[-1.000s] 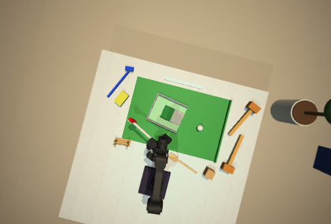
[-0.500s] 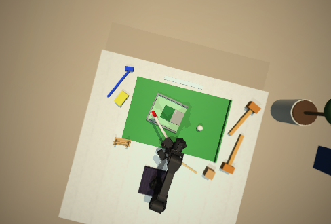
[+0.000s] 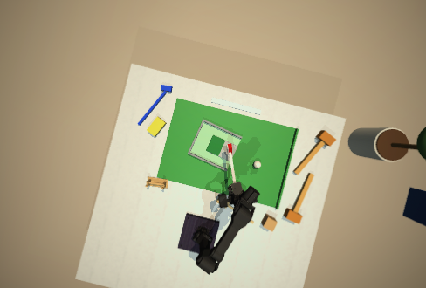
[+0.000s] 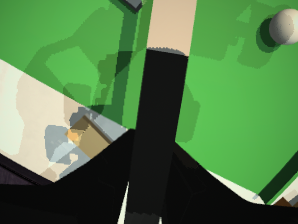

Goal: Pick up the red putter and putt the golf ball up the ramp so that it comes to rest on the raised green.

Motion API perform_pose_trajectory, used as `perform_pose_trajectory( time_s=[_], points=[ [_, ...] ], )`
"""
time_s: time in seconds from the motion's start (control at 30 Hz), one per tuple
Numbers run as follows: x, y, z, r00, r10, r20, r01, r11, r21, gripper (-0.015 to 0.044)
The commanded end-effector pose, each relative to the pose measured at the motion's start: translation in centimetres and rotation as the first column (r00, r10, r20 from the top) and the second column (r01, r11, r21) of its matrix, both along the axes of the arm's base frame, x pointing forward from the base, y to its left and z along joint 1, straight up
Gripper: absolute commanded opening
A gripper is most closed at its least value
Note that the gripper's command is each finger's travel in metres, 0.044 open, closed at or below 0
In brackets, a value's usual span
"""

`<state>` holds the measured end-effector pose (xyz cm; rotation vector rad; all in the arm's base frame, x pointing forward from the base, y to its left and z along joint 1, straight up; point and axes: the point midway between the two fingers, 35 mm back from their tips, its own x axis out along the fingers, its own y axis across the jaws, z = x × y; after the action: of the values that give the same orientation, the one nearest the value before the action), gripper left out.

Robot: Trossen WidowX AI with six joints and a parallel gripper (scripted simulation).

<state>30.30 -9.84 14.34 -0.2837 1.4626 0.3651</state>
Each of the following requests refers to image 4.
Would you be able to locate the orange mallet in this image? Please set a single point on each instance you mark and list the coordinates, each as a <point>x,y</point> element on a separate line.
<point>283,202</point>

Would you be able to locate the white golf ball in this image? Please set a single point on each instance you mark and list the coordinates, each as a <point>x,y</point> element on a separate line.
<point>284,27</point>

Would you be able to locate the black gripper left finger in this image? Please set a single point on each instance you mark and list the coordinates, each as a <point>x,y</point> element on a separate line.
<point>93,194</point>

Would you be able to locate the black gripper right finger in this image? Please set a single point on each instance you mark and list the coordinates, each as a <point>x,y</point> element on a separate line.
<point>195,196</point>

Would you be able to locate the green rectangular mat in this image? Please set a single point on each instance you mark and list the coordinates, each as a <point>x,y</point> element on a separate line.
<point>239,112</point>

